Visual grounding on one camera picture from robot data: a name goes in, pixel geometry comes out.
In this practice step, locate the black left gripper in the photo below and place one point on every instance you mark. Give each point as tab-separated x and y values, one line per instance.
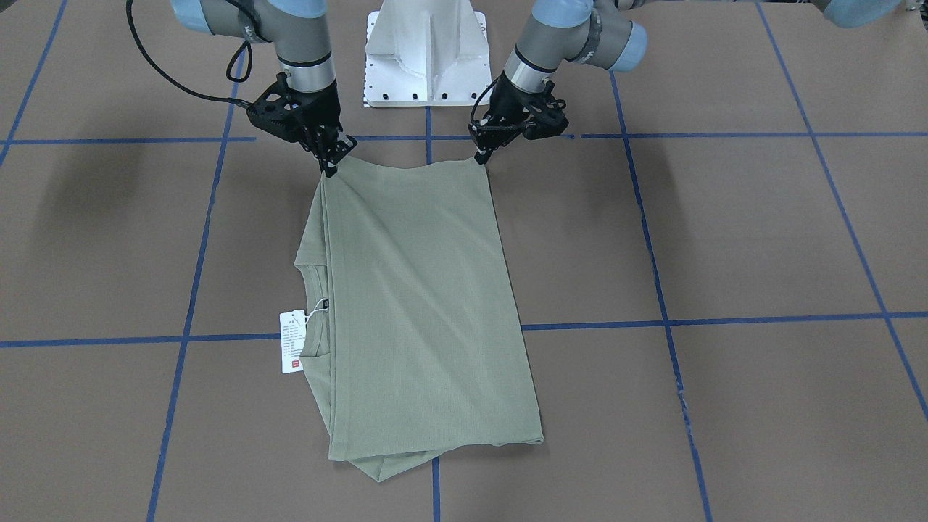
510	101

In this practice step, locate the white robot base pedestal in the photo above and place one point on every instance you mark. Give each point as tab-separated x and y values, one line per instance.
426	53

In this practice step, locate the olive green long-sleeve shirt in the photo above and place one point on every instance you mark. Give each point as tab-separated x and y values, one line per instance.
414	344

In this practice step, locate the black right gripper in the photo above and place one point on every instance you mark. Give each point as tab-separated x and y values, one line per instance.
320	106

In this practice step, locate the white paper hang tag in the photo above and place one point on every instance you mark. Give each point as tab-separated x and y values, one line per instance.
301	335

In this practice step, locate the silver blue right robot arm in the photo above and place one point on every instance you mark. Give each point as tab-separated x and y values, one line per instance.
298	30

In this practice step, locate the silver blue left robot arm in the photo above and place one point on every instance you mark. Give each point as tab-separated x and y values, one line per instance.
597	33

